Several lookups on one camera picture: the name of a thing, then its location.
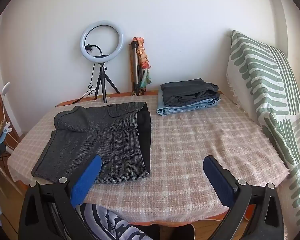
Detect dark grey folded pants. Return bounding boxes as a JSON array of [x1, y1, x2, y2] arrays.
[[160, 78, 220, 108]]

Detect white clip lamp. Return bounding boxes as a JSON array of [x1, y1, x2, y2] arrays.
[[0, 82, 13, 133]]

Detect white ring light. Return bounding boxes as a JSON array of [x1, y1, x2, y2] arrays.
[[80, 21, 125, 64]]

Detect person's zebra print leg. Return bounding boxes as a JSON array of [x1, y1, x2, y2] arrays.
[[80, 203, 150, 240]]

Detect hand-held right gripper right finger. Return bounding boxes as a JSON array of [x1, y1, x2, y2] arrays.
[[202, 155, 283, 240]]

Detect grey houndstooth pants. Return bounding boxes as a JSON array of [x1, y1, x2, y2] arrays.
[[31, 102, 152, 184]]

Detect small black tripod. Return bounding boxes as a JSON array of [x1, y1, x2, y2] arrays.
[[94, 62, 121, 104]]

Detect white green striped throw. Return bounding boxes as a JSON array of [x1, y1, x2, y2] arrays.
[[226, 30, 300, 235]]

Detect light blue cushion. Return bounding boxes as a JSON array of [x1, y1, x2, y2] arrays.
[[156, 90, 222, 117]]

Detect orange floral scarf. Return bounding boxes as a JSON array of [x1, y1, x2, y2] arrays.
[[132, 37, 152, 88]]

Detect orange floral bedsheet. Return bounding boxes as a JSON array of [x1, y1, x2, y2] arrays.
[[55, 90, 258, 228]]

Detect silver folded tripod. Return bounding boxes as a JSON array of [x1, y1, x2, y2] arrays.
[[129, 42, 147, 96]]

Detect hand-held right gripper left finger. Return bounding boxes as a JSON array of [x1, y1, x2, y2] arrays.
[[18, 154, 103, 240]]

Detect black ring light cable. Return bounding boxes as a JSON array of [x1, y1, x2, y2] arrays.
[[55, 65, 98, 108]]

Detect pink plaid blanket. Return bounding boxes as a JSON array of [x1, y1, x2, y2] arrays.
[[9, 91, 290, 224]]

